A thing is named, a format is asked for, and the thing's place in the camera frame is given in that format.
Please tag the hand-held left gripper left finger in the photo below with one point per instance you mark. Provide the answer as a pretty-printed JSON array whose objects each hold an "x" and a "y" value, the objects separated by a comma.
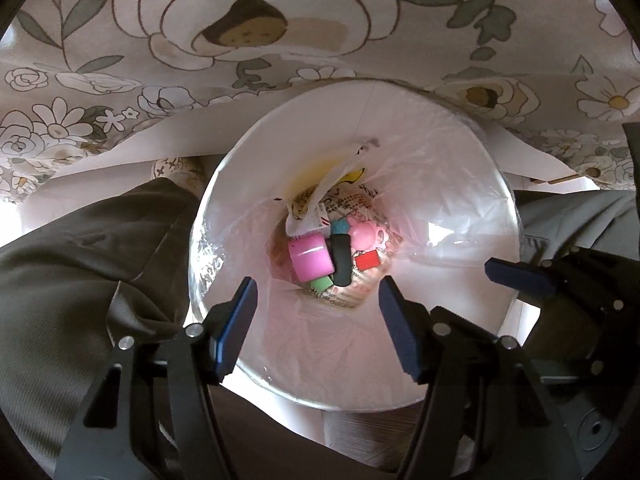
[{"x": 235, "y": 325}]

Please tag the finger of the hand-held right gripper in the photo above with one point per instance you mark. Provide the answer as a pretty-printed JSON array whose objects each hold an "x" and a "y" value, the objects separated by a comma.
[{"x": 520, "y": 275}]

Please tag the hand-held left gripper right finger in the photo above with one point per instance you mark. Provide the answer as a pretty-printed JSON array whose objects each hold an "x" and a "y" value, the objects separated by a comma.
[{"x": 397, "y": 327}]

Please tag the red block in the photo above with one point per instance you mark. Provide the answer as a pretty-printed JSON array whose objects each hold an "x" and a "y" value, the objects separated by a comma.
[{"x": 368, "y": 260}]

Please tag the green block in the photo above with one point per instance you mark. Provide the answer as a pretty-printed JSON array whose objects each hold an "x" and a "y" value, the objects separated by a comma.
[{"x": 321, "y": 285}]

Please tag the black cylinder block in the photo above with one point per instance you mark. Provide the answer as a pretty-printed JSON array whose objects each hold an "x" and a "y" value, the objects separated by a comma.
[{"x": 341, "y": 260}]

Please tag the clear plastic bin liner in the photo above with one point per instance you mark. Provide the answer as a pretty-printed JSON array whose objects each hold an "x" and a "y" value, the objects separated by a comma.
[{"x": 450, "y": 220}]

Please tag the pink toy piece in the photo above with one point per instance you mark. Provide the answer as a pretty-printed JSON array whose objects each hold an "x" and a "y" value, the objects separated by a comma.
[{"x": 364, "y": 235}]

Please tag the pink cylinder block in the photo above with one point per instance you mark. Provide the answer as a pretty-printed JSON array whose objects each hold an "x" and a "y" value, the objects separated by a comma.
[{"x": 310, "y": 257}]

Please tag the blue toy piece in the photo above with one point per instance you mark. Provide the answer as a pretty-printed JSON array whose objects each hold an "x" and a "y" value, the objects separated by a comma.
[{"x": 341, "y": 226}]

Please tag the printed paper wrapper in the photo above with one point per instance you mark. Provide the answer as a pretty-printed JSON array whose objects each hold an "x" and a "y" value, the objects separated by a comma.
[{"x": 367, "y": 200}]

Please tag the white round trash bin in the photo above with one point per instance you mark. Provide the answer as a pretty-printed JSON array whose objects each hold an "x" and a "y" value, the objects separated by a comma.
[{"x": 350, "y": 120}]

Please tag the floral tablecloth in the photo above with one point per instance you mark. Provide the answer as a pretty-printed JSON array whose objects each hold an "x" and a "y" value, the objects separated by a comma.
[{"x": 125, "y": 85}]

